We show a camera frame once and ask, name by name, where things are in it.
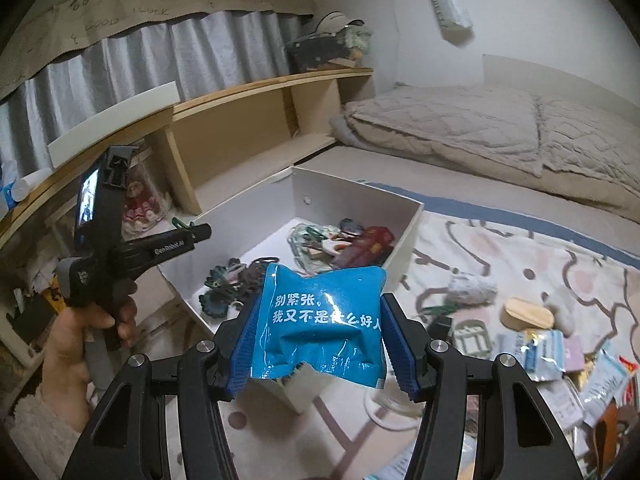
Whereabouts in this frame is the beige quilted duvet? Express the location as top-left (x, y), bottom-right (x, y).
top-left (330, 86), bottom-right (639, 221)

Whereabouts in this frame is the crumpled white tissue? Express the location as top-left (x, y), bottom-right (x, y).
top-left (446, 273), bottom-right (498, 306)

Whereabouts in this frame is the wooden wall shelf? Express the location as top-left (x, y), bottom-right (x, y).
top-left (1, 68), bottom-right (373, 250)

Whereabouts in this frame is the left hand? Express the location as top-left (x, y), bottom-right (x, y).
top-left (40, 296), bottom-right (137, 432)

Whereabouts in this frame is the doll in display case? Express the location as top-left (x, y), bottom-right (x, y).
top-left (122, 162), bottom-right (172, 238)

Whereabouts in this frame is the round clear plastic lid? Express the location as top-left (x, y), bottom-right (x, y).
top-left (363, 380), bottom-right (424, 432)

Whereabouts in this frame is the blue snack packet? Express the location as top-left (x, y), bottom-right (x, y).
top-left (250, 263), bottom-right (386, 388)

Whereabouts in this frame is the white cap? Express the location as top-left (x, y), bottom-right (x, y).
top-left (314, 11), bottom-right (364, 35)

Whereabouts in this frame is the red cigarette pack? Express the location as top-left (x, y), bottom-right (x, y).
top-left (331, 226), bottom-right (395, 269)

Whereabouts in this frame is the black bag on shelf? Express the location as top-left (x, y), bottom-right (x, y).
top-left (285, 34), bottom-right (362, 73)

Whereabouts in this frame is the white hanging paper bag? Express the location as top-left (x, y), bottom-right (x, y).
top-left (431, 0), bottom-right (473, 44)

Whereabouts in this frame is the grey curtain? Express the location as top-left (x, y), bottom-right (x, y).
top-left (1, 0), bottom-right (314, 174)

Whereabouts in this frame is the cartoon bear blanket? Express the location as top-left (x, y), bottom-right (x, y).
top-left (164, 181), bottom-right (640, 480)

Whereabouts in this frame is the silver foil sachet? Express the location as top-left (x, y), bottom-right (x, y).
top-left (579, 348), bottom-right (630, 427)

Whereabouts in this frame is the white storage box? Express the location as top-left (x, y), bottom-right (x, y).
top-left (156, 164), bottom-right (426, 416)

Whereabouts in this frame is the small wooden oval box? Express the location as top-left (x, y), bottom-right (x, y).
top-left (500, 298), bottom-right (554, 330)

